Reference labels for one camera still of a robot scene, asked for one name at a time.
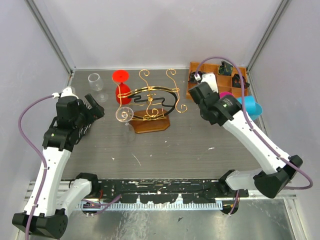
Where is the pink wine glass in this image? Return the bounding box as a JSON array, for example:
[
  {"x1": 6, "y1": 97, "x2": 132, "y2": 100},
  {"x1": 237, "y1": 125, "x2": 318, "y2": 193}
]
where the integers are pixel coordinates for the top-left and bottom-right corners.
[{"x1": 219, "y1": 91, "x2": 234, "y2": 99}]

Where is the black white striped cloth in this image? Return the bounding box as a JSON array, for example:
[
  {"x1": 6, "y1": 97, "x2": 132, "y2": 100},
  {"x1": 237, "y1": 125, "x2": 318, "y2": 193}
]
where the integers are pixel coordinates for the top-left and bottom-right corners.
[{"x1": 79, "y1": 100, "x2": 92, "y2": 139}]

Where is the clear wine glass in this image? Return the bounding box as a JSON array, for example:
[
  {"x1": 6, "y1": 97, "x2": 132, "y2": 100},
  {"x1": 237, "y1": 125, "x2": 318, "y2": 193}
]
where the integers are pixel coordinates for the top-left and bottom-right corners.
[
  {"x1": 115, "y1": 106, "x2": 136, "y2": 144},
  {"x1": 87, "y1": 73, "x2": 109, "y2": 103}
]

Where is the blue wine glass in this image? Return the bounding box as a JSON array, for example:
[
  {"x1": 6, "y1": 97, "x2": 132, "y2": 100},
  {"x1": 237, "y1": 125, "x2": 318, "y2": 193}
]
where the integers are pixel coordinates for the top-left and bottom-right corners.
[{"x1": 244, "y1": 95, "x2": 263, "y2": 121}]

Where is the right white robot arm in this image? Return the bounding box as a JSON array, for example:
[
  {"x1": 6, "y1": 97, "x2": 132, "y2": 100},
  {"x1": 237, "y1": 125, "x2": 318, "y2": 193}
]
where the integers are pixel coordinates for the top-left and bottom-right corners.
[{"x1": 189, "y1": 72, "x2": 303, "y2": 199}]

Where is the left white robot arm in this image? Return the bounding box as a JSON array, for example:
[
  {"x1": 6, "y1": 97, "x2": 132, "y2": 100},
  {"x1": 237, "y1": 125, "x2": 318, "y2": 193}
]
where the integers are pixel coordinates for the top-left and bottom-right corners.
[{"x1": 12, "y1": 93, "x2": 105, "y2": 240}]

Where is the red wine glass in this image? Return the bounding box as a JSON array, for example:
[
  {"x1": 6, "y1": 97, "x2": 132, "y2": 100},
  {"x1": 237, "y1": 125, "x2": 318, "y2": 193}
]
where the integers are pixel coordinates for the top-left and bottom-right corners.
[{"x1": 112, "y1": 69, "x2": 131, "y2": 105}]

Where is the black sock in tray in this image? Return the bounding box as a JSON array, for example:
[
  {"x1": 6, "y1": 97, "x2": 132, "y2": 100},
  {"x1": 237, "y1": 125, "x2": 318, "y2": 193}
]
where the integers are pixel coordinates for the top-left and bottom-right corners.
[{"x1": 188, "y1": 71, "x2": 202, "y2": 84}]

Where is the wooden compartment tray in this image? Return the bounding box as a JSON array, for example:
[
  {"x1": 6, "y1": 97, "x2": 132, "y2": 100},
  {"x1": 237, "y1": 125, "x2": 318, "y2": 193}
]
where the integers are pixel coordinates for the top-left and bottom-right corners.
[{"x1": 185, "y1": 61, "x2": 242, "y2": 100}]

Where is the patterned dark sock in tray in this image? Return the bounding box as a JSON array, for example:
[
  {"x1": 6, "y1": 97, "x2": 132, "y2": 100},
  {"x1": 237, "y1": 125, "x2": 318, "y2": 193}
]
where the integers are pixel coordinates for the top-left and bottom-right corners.
[{"x1": 218, "y1": 61, "x2": 234, "y2": 76}]

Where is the dark sock right tray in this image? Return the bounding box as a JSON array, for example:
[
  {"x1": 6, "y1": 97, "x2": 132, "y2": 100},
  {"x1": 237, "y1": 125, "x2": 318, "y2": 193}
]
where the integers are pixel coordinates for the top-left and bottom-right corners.
[{"x1": 232, "y1": 73, "x2": 250, "y2": 89}]

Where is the gold wire wine glass rack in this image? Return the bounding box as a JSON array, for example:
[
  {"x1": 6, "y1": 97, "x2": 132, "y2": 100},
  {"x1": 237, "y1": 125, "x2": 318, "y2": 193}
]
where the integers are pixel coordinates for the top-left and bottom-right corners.
[{"x1": 118, "y1": 68, "x2": 188, "y2": 134}]

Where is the black mounting base plate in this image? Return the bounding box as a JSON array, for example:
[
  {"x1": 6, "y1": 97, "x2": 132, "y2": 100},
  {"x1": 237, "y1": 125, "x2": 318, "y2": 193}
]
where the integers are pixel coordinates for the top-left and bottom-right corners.
[{"x1": 86, "y1": 178, "x2": 236, "y2": 204}]

